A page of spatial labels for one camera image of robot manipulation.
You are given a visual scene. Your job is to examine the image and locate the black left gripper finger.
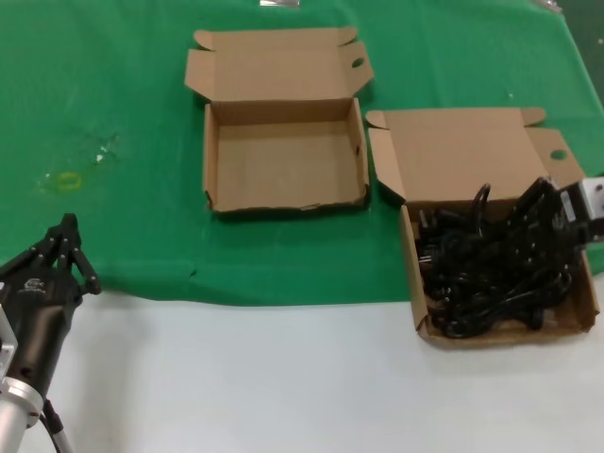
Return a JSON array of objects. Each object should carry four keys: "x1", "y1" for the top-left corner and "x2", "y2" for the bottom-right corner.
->
[
  {"x1": 0, "y1": 214, "x2": 73, "y2": 280},
  {"x1": 64, "y1": 214, "x2": 103, "y2": 295}
]

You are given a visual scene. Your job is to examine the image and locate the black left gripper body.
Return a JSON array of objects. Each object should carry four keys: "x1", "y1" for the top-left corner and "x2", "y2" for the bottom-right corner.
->
[{"x1": 0, "y1": 266, "x2": 85, "y2": 394}]

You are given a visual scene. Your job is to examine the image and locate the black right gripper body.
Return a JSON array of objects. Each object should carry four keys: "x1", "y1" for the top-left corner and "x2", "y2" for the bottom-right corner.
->
[{"x1": 556, "y1": 181, "x2": 592, "y2": 252}]

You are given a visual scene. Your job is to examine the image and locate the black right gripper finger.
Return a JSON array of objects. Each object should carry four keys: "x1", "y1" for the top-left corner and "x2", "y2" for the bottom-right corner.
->
[
  {"x1": 517, "y1": 225, "x2": 573, "y2": 266},
  {"x1": 515, "y1": 176, "x2": 563, "y2": 224}
]

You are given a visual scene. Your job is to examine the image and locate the open brown cardboard box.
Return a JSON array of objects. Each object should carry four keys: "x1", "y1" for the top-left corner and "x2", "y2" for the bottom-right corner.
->
[
  {"x1": 183, "y1": 26, "x2": 377, "y2": 216},
  {"x1": 365, "y1": 107, "x2": 598, "y2": 350}
]

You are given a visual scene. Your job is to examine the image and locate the green table cloth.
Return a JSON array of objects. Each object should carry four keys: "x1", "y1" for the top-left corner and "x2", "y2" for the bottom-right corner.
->
[{"x1": 0, "y1": 0, "x2": 604, "y2": 308}]

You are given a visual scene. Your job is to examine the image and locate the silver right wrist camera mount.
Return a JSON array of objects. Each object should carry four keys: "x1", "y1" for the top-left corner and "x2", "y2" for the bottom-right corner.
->
[{"x1": 582, "y1": 177, "x2": 604, "y2": 246}]

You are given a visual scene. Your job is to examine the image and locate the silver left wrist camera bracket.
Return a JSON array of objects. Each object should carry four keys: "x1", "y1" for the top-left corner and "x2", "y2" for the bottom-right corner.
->
[{"x1": 0, "y1": 301, "x2": 20, "y2": 378}]

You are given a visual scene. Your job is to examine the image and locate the tangle of black power cables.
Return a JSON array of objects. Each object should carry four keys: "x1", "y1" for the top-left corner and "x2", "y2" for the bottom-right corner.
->
[{"x1": 414, "y1": 181, "x2": 575, "y2": 339}]

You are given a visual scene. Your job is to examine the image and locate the left arm cable grey connector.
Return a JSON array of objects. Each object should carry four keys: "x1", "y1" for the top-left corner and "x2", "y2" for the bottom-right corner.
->
[{"x1": 40, "y1": 398, "x2": 75, "y2": 453}]

